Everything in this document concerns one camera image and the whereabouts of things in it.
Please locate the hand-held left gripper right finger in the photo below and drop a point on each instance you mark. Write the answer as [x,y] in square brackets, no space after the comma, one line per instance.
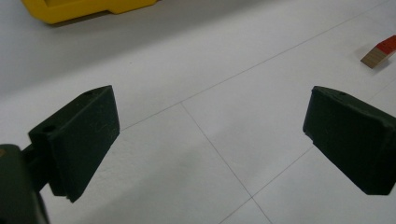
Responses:
[355,140]

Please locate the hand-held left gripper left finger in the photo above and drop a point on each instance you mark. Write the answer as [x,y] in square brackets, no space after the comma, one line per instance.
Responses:
[84,137]

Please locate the red wooden block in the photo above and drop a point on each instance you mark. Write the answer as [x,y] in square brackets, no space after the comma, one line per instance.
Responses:
[386,46]

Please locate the yellow black drawer organizer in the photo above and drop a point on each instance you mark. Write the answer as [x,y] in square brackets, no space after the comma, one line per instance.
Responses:
[62,12]

